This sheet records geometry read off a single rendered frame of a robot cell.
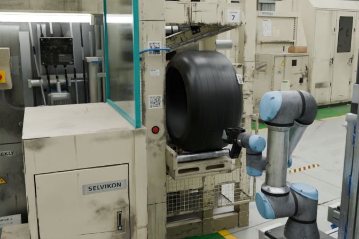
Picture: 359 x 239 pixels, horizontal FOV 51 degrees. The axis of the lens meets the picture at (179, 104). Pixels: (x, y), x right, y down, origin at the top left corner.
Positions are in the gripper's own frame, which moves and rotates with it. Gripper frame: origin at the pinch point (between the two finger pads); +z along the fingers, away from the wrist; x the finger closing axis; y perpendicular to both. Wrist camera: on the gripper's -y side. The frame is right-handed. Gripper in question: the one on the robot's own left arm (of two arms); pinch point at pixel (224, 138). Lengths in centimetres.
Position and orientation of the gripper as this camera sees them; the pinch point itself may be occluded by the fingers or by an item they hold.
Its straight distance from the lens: 207.3
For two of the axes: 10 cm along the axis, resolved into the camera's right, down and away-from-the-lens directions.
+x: -9.3, 0.7, -3.5
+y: -0.5, -10.0, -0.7
